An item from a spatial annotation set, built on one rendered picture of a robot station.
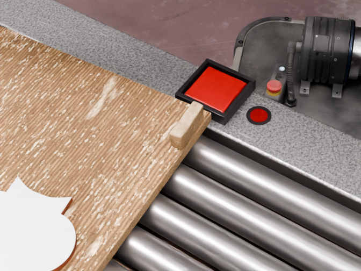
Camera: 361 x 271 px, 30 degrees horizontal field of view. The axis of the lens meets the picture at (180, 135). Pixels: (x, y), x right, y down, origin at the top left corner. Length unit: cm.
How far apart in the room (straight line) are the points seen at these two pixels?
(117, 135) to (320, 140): 25
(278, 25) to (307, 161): 120
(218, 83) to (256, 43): 106
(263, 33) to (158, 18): 54
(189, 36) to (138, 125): 150
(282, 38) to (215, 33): 42
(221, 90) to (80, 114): 18
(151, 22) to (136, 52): 143
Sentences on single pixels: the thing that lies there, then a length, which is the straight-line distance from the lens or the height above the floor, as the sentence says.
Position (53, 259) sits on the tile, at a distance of 73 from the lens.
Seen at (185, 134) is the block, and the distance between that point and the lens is 78.
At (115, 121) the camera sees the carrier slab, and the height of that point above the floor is 94.
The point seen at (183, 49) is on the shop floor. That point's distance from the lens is 226.
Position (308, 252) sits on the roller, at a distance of 75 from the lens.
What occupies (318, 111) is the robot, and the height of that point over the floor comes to 26.
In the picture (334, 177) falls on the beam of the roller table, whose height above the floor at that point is 91.
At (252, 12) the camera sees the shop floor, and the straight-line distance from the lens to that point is 239.
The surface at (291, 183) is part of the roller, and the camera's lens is 79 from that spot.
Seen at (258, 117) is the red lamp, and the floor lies 92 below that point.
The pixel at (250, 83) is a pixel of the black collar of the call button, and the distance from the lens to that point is 87.
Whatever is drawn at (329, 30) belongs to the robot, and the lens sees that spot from 172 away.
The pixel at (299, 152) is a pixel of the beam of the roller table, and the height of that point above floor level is 92.
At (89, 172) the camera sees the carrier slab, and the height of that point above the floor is 94.
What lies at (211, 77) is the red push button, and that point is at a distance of 88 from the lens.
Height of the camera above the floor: 157
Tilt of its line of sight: 51 degrees down
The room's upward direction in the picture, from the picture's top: 5 degrees counter-clockwise
